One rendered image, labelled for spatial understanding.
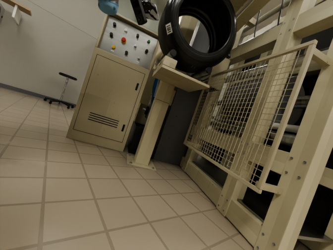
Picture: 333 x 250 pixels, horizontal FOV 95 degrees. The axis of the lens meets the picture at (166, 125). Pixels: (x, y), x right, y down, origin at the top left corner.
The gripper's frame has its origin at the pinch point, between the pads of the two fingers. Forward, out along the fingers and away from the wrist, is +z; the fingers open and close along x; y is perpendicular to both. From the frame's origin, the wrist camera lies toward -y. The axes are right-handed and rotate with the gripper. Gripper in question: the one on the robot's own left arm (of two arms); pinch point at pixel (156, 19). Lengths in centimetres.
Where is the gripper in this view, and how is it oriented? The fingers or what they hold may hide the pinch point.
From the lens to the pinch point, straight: 104.4
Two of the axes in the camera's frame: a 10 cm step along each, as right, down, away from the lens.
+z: 5.5, 0.2, 8.3
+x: -8.3, 0.5, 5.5
